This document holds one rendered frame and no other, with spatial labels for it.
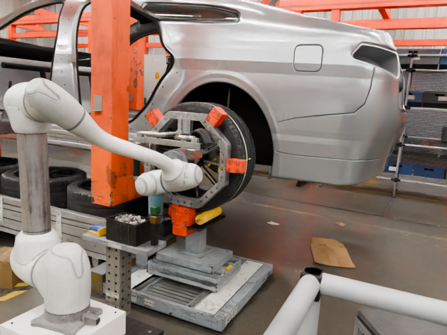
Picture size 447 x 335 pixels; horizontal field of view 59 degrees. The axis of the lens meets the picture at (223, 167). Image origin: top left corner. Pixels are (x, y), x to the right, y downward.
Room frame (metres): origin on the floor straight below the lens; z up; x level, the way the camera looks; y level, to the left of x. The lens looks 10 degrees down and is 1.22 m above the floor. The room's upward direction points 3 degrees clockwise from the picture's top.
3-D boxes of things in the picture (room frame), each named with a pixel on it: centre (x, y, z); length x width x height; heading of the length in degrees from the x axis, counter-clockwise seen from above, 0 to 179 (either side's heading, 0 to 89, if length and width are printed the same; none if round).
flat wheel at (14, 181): (3.29, 1.50, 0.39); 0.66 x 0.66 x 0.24
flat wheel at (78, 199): (2.98, 0.84, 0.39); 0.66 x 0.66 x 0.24
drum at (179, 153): (2.21, 0.25, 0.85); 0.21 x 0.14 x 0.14; 155
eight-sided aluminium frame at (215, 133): (2.28, 0.22, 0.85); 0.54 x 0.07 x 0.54; 65
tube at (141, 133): (2.21, 0.36, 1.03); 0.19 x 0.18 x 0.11; 155
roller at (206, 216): (2.32, 0.07, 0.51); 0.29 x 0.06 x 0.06; 155
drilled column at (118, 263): (2.02, 0.54, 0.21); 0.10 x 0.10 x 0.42; 65
